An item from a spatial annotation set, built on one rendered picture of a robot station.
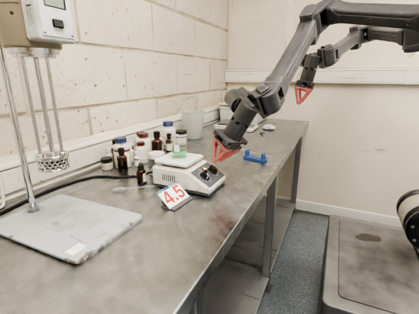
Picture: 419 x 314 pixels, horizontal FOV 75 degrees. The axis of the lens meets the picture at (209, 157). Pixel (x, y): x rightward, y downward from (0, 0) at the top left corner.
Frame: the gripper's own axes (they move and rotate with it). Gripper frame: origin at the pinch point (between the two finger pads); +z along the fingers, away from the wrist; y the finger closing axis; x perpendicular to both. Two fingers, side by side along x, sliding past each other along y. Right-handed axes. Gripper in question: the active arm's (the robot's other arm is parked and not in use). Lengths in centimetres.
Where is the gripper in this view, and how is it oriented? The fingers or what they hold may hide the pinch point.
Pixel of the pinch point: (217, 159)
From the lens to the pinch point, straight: 85.0
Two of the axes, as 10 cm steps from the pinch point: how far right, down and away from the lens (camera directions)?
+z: -4.5, 7.7, 4.5
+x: 6.0, 6.4, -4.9
